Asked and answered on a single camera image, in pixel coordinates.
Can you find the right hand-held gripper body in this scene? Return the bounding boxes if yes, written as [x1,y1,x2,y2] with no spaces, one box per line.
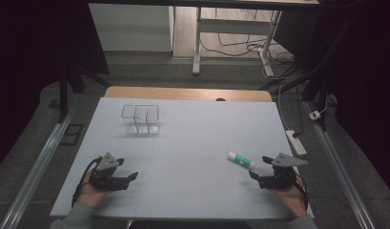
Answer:
[258,153,308,191]

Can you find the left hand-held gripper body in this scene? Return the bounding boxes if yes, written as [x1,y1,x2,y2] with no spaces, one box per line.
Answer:
[89,152,130,192]

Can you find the white green glue stick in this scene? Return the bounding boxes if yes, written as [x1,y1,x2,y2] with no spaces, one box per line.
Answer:
[227,151,257,171]

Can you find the clear plastic divided box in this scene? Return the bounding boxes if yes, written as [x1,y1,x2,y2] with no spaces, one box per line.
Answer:
[120,104,161,135]

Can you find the person's left hand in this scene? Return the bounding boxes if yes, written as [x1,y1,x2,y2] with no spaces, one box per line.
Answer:
[75,177,113,210]

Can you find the person's right hand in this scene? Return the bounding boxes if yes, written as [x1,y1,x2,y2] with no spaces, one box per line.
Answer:
[271,176,309,219]

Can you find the white power strip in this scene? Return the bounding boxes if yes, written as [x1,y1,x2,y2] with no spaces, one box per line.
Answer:
[284,129,308,156]

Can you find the black floor plate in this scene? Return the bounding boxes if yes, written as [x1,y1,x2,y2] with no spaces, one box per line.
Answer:
[59,123,85,147]

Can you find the white table board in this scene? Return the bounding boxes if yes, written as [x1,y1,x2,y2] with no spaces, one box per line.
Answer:
[50,96,315,221]

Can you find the black tripod stand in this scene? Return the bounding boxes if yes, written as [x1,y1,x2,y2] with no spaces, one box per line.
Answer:
[56,61,112,124]
[258,12,360,132]

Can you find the dark curtain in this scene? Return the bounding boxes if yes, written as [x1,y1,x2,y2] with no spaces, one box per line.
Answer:
[273,0,390,195]
[0,0,111,175]

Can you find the white cabinet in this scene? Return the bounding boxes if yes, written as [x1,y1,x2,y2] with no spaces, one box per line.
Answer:
[88,3,175,52]

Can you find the white power cable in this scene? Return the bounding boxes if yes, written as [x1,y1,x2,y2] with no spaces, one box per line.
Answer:
[277,83,291,132]

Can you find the aluminium rail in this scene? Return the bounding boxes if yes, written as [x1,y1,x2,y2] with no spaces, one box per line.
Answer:
[304,100,377,229]
[0,108,76,229]

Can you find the black floor cables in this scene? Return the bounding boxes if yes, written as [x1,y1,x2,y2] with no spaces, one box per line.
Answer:
[199,8,296,65]

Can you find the white desk frame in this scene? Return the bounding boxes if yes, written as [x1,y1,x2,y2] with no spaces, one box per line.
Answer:
[192,5,283,78]

